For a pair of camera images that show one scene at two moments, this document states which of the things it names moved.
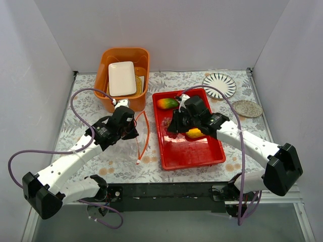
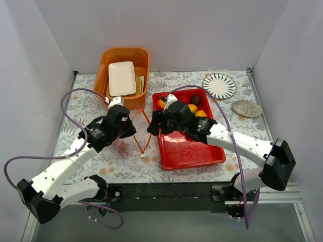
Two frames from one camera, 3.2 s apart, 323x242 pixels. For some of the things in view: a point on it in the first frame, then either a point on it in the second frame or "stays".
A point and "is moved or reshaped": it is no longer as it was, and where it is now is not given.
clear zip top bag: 129,152 is moved or reshaped
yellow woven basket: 139,87 stays
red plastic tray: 177,151 stays
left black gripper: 128,132 stays
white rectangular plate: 121,78 stays
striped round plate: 224,83 stays
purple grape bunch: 165,123 is moved or reshaped
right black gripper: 177,123 → 156,123
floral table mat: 229,95 stays
